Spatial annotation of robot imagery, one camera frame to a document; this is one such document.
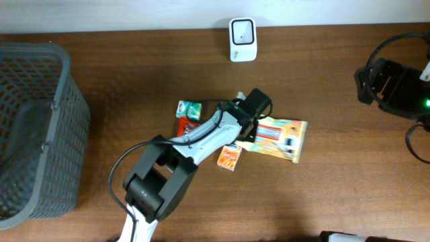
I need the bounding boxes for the grey plastic basket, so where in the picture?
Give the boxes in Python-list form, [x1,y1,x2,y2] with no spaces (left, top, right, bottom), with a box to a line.
[1,43,91,230]

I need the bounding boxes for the Kleenex tissue pack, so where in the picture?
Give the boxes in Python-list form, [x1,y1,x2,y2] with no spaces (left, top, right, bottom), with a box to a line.
[175,100,202,121]

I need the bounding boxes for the beige wet wipes pack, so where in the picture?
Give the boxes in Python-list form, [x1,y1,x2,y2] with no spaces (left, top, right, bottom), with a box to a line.
[235,117,308,164]

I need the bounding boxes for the white barcode scanner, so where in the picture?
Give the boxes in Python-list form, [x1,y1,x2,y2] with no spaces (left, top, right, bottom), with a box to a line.
[228,17,257,63]

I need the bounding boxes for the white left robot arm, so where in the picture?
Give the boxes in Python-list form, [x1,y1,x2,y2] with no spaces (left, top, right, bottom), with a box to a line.
[112,88,273,241]

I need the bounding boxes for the red candy bag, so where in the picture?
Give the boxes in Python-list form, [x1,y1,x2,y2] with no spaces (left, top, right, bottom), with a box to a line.
[177,116,200,136]

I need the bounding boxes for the orange juice carton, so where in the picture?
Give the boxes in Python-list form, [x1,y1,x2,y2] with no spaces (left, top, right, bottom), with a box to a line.
[217,144,242,171]

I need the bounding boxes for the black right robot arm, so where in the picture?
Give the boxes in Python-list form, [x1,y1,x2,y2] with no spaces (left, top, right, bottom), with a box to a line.
[354,32,429,126]

